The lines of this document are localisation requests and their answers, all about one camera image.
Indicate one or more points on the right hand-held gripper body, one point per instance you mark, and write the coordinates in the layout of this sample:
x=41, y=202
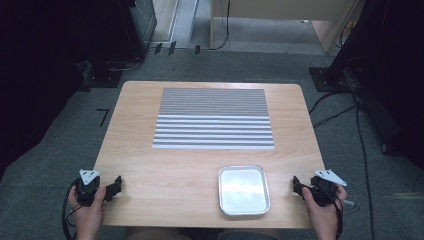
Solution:
x=324, y=191

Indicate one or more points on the shiny metal tray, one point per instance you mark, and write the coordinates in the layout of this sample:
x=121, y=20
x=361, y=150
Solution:
x=244, y=190

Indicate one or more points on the light wooden cabinet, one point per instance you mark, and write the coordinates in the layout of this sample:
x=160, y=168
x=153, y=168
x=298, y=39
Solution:
x=283, y=8

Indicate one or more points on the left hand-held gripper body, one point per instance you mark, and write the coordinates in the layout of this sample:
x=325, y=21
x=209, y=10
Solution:
x=87, y=190

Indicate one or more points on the black stand base plate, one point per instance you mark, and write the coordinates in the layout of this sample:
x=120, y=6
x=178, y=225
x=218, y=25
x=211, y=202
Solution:
x=103, y=78
x=328, y=80

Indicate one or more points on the pale floor tape strip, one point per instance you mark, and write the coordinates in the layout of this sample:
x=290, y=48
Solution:
x=403, y=196

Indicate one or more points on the dark curtain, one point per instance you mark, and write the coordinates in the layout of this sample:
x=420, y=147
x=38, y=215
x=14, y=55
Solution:
x=393, y=66
x=40, y=66

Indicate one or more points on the black floor tape corner mark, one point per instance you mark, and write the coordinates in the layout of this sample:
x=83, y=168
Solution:
x=104, y=116

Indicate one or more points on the grey striped placemat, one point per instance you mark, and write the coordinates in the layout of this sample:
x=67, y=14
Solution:
x=213, y=116

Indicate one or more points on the black floor tape strip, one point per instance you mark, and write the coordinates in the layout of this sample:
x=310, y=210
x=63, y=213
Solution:
x=197, y=50
x=158, y=48
x=172, y=48

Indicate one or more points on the dark equipment cabinet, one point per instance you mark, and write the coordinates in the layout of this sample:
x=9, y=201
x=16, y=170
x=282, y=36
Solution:
x=143, y=23

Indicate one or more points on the person's right hand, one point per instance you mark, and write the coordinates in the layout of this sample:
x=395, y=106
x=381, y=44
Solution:
x=322, y=215

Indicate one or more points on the person's left hand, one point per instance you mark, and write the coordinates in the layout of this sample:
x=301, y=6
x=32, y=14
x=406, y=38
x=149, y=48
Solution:
x=87, y=215

